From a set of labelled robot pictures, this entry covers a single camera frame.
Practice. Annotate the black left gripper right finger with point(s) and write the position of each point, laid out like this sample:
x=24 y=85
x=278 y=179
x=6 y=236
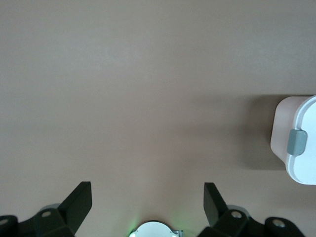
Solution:
x=214 y=209

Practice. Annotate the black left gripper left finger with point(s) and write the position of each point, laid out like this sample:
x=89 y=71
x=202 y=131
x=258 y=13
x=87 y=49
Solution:
x=74 y=205

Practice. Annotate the white box lid grey clips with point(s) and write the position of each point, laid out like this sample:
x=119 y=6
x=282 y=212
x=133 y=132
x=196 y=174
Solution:
x=308 y=160

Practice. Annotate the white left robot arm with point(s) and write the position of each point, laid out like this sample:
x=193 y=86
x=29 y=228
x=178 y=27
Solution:
x=153 y=230

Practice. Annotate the pink translucent plastic box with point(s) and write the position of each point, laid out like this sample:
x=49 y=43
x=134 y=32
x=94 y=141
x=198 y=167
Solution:
x=281 y=123

